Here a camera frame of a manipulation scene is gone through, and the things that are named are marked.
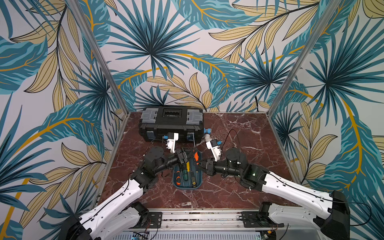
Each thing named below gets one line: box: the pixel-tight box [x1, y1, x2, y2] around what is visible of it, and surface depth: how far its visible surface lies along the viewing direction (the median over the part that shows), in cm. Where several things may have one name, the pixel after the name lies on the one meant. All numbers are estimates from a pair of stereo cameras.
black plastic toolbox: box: [139, 106, 204, 143], surface depth 95 cm
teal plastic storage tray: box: [172, 151, 203, 190], surface depth 87 cm
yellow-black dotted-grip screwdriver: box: [191, 170, 197, 188], surface depth 85 cm
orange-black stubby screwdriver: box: [176, 170, 182, 186], surface depth 87 cm
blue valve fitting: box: [203, 127, 212, 134], surface depth 108 cm
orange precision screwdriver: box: [193, 151, 200, 165], surface depth 67 cm
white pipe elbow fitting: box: [204, 133, 212, 143], surface depth 105 cm
